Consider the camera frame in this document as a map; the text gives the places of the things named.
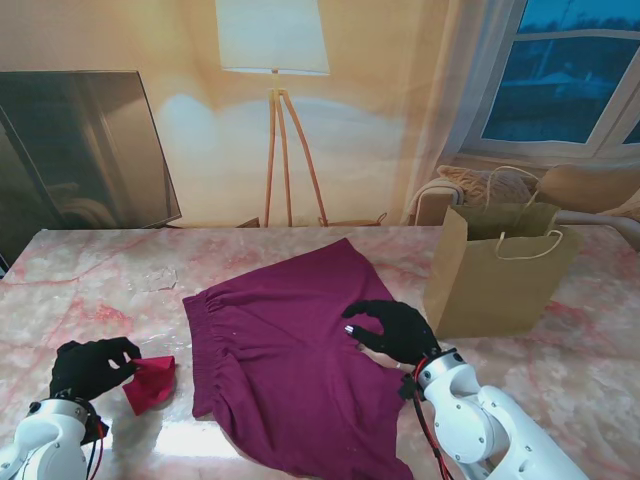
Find arm red black cables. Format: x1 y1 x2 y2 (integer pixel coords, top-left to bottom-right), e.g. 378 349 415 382
399 357 454 480
84 419 111 480

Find right arm red black cables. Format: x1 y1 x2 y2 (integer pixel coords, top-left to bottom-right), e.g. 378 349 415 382
399 357 454 480

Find left arm red black cables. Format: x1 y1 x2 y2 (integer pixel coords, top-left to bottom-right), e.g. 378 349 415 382
84 419 111 480

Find magenta purple shorts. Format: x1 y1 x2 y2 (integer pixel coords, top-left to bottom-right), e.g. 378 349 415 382
182 238 415 480

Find beige knitted cushion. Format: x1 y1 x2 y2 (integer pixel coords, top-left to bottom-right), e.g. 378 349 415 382
437 164 536 207

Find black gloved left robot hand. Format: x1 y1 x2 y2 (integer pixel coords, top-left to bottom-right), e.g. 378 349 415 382
49 337 143 402

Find red pink sock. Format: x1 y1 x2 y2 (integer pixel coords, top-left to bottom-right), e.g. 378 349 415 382
122 355 177 416

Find sheer cream curtain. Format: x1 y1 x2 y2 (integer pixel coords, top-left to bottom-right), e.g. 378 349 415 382
399 0 526 226

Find white framed window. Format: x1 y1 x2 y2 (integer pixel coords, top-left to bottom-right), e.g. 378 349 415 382
459 0 640 161

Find beige armchair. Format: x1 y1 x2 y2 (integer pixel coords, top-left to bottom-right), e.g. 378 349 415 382
407 163 640 236

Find white shade tripod floor lamp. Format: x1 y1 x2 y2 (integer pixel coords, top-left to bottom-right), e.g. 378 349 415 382
214 0 331 229

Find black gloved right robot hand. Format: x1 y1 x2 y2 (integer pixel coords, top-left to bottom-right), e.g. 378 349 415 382
341 299 441 367

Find dark flat screen television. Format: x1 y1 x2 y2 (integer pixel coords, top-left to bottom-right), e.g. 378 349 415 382
0 70 182 231

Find kraft paper bag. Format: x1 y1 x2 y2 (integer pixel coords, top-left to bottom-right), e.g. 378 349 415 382
423 167 584 339

